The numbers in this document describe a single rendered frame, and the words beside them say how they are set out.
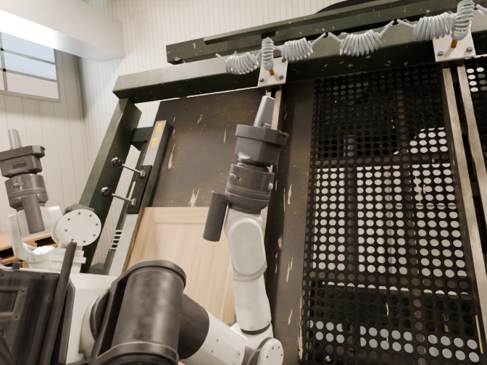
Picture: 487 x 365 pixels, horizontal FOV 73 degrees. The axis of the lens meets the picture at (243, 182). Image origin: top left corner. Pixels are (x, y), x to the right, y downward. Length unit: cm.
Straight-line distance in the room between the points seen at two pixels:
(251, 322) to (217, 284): 35
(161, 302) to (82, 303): 13
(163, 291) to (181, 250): 62
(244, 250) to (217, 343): 16
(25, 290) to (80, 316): 8
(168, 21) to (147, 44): 43
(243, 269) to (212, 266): 44
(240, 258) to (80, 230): 29
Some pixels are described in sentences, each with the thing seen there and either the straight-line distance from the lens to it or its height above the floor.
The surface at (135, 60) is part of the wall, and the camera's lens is 508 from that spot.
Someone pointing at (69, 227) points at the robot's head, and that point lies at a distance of 66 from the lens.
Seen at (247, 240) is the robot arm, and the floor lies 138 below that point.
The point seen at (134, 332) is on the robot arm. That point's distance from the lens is 49.
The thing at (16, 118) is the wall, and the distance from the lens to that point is 495.
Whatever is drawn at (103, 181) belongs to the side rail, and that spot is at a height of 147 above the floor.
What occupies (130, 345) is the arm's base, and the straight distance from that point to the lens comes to 48.
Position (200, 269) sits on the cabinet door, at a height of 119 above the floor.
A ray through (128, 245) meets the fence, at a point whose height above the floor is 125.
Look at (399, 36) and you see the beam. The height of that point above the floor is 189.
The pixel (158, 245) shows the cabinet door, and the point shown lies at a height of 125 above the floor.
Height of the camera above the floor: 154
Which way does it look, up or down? 5 degrees down
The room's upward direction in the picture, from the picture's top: 4 degrees counter-clockwise
